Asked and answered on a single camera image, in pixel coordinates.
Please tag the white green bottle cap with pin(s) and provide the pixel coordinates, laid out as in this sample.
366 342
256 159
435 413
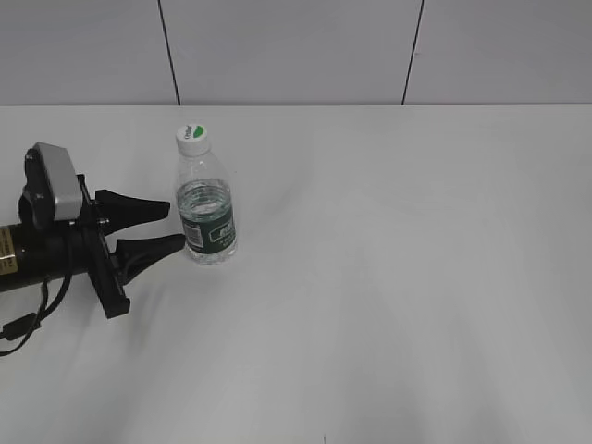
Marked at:
192 140

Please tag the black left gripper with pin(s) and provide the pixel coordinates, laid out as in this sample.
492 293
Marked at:
106 214

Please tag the clear cestbon water bottle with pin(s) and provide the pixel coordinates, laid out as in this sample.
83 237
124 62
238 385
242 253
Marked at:
204 201

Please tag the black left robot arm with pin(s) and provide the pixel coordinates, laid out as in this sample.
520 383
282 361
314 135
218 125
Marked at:
35 255

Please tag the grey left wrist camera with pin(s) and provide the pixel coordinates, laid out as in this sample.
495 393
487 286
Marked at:
52 188

